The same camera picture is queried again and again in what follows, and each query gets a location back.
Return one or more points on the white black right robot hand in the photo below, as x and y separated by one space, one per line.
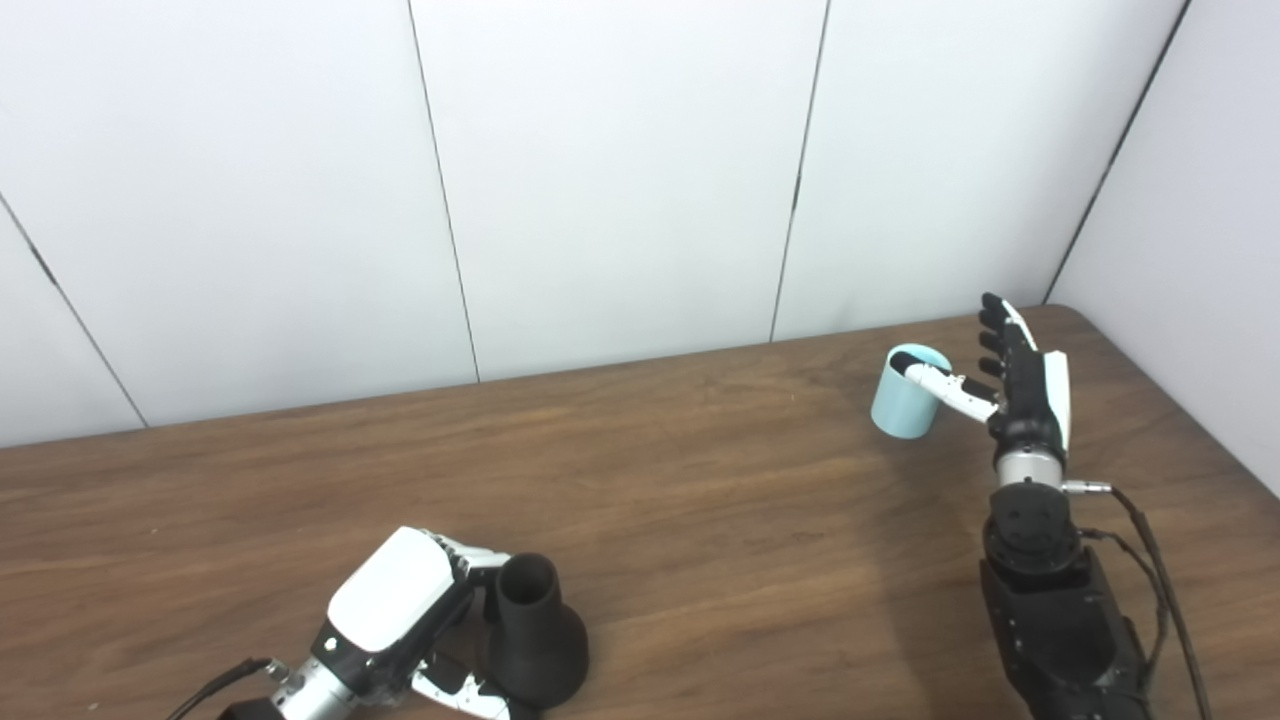
1030 400

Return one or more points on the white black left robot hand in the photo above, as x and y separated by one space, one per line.
390 590

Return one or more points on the black funnel-shaped nozzle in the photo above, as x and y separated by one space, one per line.
535 650

